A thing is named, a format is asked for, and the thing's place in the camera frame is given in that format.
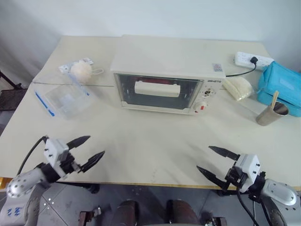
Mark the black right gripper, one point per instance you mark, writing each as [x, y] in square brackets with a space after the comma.
[232, 179]

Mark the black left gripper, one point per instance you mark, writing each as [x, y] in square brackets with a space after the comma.
[68, 164]

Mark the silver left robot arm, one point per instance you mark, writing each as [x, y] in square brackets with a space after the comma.
[22, 182]

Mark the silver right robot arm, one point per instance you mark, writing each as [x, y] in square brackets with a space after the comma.
[278, 190]

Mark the clear plastic container blue clips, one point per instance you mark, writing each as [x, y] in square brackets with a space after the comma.
[67, 103]

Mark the bagged white noodles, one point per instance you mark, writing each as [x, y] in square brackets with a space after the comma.
[238, 88]

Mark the white toaster oven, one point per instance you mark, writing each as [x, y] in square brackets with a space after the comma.
[164, 61]

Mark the black table clamp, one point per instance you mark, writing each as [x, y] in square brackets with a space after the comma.
[228, 191]

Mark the dark rounded shape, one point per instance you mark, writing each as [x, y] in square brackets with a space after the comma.
[182, 213]

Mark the stainless steel cup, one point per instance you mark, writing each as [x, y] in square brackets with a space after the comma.
[270, 116]

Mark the peach mesh bath sponge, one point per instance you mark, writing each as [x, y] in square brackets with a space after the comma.
[81, 70]

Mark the wooden chopsticks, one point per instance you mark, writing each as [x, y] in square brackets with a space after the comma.
[274, 100]

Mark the black metal rack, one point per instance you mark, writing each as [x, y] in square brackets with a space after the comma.
[10, 93]

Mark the blue fabric bag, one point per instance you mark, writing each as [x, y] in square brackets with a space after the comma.
[279, 80]

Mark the white power strip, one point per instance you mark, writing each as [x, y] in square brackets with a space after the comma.
[242, 58]

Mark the black power plug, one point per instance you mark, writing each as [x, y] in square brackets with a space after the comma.
[254, 59]

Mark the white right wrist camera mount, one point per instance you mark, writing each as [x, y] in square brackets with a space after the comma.
[248, 169]

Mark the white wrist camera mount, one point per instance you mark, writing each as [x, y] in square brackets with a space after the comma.
[248, 169]
[53, 150]

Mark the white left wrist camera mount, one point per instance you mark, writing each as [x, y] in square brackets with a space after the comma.
[53, 150]

